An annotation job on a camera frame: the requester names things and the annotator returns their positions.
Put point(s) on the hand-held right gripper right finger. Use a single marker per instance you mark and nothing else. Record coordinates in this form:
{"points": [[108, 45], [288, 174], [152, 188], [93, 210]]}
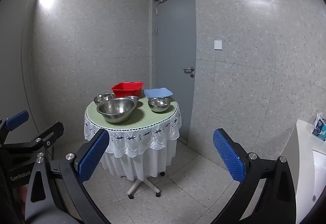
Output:
{"points": [[229, 156]]}

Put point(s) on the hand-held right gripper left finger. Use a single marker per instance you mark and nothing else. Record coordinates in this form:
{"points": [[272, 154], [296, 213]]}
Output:
{"points": [[93, 156]]}

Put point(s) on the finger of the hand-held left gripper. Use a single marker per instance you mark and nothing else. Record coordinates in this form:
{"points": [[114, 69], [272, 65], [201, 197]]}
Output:
{"points": [[16, 118], [51, 133]]}

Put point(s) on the large steel bowl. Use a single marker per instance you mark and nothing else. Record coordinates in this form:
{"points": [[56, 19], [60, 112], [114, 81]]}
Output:
{"points": [[116, 110]]}

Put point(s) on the small steel bowl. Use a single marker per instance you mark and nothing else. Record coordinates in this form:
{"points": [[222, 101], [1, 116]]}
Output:
{"points": [[133, 98], [101, 98], [159, 107]]}

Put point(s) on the red plastic basin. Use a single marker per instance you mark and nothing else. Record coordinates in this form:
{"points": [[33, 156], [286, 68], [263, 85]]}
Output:
{"points": [[127, 89]]}

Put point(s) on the blue plastic plate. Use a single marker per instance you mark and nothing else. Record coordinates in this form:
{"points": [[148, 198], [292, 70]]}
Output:
{"points": [[158, 92]]}

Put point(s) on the white wheeled table base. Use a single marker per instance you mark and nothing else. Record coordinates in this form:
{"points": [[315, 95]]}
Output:
{"points": [[142, 184]]}

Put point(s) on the white sink counter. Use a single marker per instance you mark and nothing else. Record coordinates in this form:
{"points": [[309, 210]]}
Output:
{"points": [[304, 163]]}

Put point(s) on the blue tissue packet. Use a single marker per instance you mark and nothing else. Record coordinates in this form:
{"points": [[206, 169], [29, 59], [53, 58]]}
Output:
{"points": [[318, 127]]}

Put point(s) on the grey door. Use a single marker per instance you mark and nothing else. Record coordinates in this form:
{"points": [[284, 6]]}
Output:
{"points": [[174, 35]]}

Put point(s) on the white light switch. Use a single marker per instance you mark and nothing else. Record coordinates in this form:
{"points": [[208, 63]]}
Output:
{"points": [[218, 44]]}

